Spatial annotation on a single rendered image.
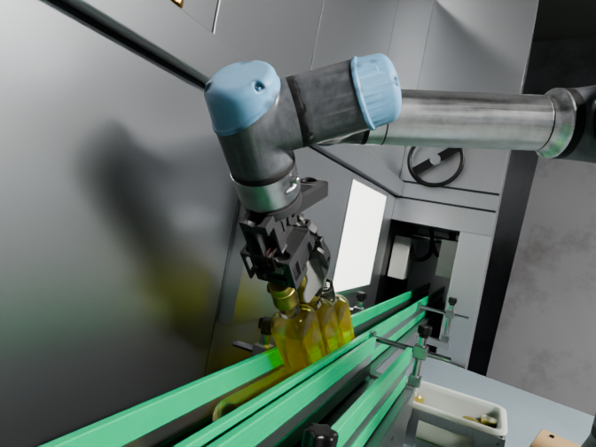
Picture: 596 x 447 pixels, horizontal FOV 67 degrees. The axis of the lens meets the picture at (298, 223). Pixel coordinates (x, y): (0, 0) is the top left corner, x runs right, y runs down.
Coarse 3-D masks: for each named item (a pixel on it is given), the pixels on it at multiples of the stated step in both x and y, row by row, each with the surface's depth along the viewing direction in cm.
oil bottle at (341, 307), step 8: (336, 296) 82; (336, 304) 81; (344, 304) 82; (336, 312) 80; (344, 312) 82; (344, 320) 83; (344, 328) 84; (352, 328) 89; (344, 336) 85; (352, 336) 90
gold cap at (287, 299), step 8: (272, 288) 60; (280, 288) 60; (288, 288) 60; (272, 296) 61; (280, 296) 60; (288, 296) 61; (296, 296) 63; (280, 304) 62; (288, 304) 62; (296, 304) 63
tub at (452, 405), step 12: (432, 384) 109; (432, 396) 109; (444, 396) 108; (456, 396) 107; (468, 396) 106; (420, 408) 94; (432, 408) 94; (444, 408) 107; (456, 408) 106; (468, 408) 105; (480, 408) 104; (492, 408) 103; (456, 420) 91; (468, 420) 91; (480, 420) 104; (504, 420) 94; (492, 432) 89; (504, 432) 89
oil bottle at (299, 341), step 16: (304, 304) 66; (272, 320) 66; (288, 320) 65; (304, 320) 65; (288, 336) 65; (304, 336) 65; (320, 336) 72; (288, 352) 69; (304, 352) 67; (320, 352) 73
